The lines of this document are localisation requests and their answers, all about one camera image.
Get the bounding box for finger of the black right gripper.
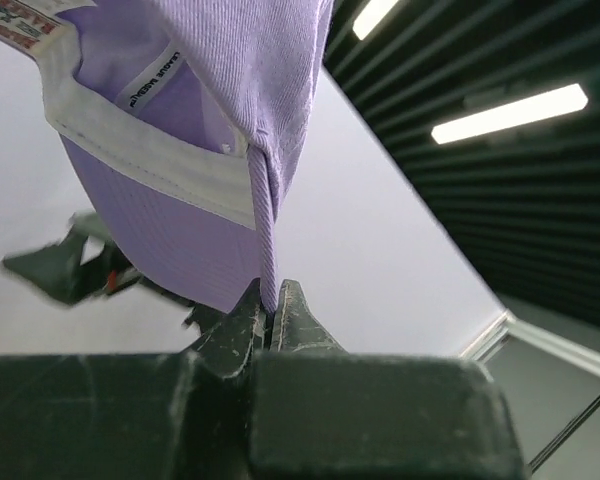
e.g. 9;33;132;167
0;211;115;305

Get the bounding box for lavender baseball cap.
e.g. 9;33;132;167
0;1;333;312

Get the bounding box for ceiling light strip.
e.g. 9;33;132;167
352;0;399;40
431;83;589;145

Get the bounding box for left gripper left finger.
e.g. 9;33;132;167
183;278;270;375

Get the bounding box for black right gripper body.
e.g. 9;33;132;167
104;267;226;335

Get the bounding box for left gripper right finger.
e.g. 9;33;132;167
270;280;345;353

